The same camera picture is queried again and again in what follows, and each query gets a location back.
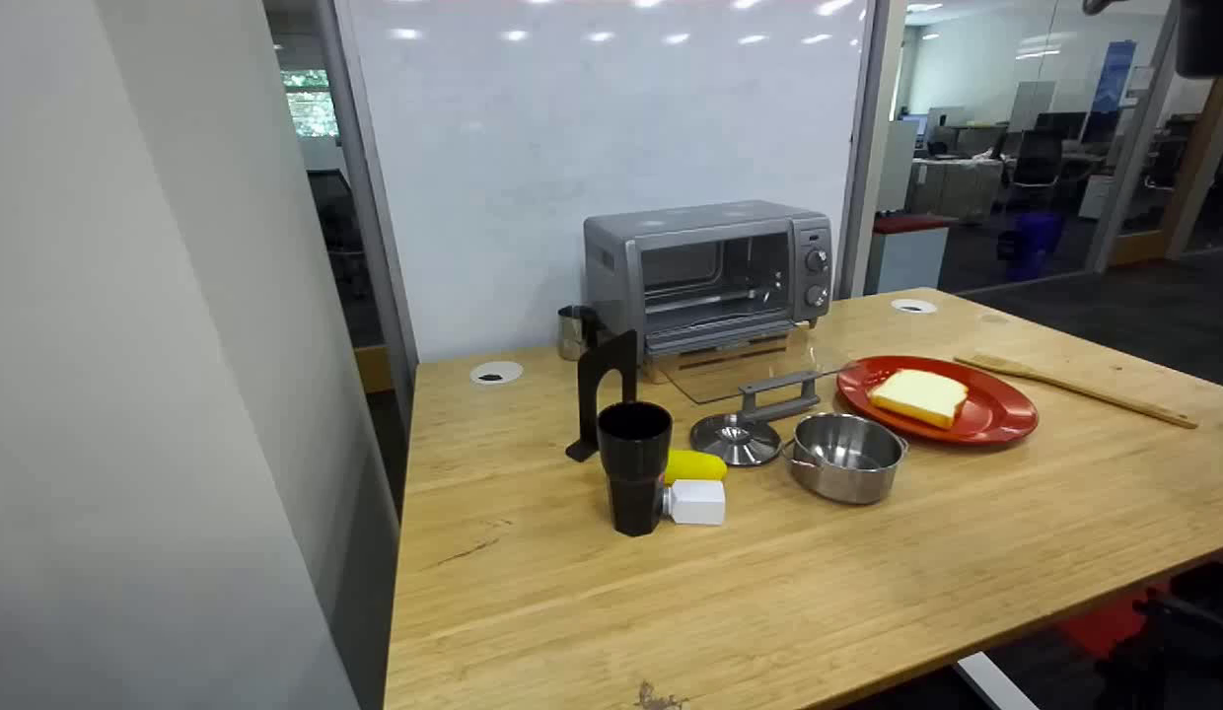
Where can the steel pot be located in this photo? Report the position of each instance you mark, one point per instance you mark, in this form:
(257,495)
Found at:
(842,461)

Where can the white table leg bar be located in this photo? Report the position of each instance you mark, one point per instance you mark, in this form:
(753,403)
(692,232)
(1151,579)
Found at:
(996,683)

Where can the white round table grommet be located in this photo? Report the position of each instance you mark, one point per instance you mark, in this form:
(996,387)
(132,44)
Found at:
(497,373)
(913,307)

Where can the silver toaster oven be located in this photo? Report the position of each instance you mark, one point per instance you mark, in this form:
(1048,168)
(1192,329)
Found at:
(614,264)

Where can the red plastic object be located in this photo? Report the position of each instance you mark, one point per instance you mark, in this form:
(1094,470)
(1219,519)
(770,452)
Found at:
(1111,624)

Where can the yellow sponge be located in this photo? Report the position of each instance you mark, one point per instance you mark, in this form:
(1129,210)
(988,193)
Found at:
(698,464)

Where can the small steel mug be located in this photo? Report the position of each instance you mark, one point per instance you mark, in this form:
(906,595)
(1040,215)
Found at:
(573,337)

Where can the white cabinet red top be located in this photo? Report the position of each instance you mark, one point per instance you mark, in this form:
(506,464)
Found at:
(908,249)

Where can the white block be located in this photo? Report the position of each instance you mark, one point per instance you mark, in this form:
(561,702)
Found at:
(698,503)

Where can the steel pot lid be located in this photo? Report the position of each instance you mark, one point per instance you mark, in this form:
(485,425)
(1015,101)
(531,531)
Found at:
(736,443)

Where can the wooden slotted spatula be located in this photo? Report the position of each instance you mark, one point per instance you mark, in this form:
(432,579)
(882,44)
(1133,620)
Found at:
(1088,387)

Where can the black plastic cup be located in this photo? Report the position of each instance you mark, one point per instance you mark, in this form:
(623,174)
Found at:
(633,469)

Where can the red plate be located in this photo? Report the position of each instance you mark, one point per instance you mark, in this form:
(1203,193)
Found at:
(1000,408)

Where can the white bread slice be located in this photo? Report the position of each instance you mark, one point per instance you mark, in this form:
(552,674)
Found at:
(916,398)

